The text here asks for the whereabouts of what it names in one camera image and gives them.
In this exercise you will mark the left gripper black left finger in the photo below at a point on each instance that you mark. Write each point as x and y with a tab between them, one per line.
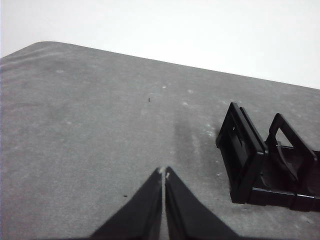
140	215

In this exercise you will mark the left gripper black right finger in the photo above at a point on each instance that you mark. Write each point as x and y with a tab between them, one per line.
187	215

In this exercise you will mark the black plastic dish rack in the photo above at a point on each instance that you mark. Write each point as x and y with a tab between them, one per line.
250	162

